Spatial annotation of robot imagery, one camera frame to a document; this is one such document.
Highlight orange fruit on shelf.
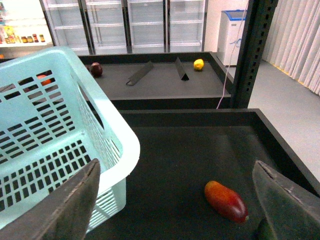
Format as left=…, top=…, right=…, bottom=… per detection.
left=37, top=74, right=55, bottom=86

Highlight red orange mango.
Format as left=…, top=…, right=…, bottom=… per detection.
left=204, top=180, right=249, bottom=223

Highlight pink white cable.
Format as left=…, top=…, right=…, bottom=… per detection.
left=216, top=0, right=251, bottom=110

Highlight black triangular divider bar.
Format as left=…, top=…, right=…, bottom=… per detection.
left=175, top=56, right=189, bottom=81

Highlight black perforated rack post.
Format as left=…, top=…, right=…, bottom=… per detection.
left=230, top=0, right=279, bottom=109

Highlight gray right gripper left finger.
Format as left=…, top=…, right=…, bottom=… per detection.
left=0, top=158, right=101, bottom=240

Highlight yellow lemon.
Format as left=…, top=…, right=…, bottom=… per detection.
left=193, top=58, right=205, bottom=72

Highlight gray right gripper right finger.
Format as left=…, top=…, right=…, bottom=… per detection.
left=252, top=160, right=320, bottom=240

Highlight white chest freezer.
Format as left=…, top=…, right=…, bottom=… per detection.
left=217, top=9, right=247, bottom=66

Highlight dark purple eggplant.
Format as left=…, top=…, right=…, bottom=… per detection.
left=90, top=62, right=103, bottom=78

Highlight glass door display fridges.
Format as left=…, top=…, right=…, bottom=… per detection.
left=40, top=0, right=208, bottom=56

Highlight light blue plastic basket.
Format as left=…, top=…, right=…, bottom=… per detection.
left=0, top=47, right=140, bottom=231

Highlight flat black divider bar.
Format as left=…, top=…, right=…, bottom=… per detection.
left=126, top=61, right=154, bottom=86

